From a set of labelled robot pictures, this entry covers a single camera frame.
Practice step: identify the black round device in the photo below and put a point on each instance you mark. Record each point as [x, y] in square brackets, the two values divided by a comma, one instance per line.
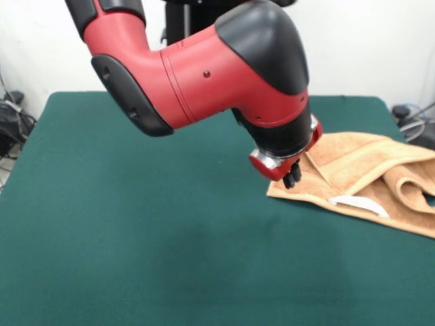
[402, 111]

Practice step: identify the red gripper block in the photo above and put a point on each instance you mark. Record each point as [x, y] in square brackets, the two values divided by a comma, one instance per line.
[272, 171]

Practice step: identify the dark green table cloth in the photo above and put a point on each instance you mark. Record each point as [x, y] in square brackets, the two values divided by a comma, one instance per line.
[136, 220]

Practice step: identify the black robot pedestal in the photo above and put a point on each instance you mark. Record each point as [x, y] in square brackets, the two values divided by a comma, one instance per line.
[176, 20]

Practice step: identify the tan terry towel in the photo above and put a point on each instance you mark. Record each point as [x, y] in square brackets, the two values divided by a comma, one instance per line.
[357, 159]

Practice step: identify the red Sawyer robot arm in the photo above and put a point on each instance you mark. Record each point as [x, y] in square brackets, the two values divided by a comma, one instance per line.
[204, 78]

